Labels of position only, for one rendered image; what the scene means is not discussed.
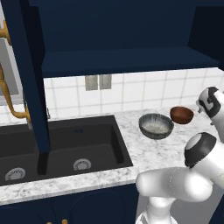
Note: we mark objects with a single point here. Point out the navy base cabinet door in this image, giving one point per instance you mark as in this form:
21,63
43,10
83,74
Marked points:
23,214
102,205

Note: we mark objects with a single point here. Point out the black double sink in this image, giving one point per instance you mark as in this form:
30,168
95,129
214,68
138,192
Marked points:
87,145

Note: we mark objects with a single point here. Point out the grey wall socket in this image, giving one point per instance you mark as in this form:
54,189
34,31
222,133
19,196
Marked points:
105,82
91,82

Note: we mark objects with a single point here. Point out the small grey sink lever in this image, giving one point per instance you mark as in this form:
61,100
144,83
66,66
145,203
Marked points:
48,113

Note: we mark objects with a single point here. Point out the brass curved tap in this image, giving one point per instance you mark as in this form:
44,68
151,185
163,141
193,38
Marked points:
7,99

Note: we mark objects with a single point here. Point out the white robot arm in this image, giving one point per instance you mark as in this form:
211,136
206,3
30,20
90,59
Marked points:
175,185

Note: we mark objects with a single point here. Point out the grey window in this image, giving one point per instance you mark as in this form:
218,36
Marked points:
10,73

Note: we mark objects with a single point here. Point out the brown small bowl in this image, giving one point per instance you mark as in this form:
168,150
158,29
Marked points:
181,115

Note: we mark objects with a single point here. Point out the grey speckled large bowl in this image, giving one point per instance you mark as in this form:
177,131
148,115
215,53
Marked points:
156,126

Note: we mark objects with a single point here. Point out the navy open wall cabinet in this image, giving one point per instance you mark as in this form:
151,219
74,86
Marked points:
122,59

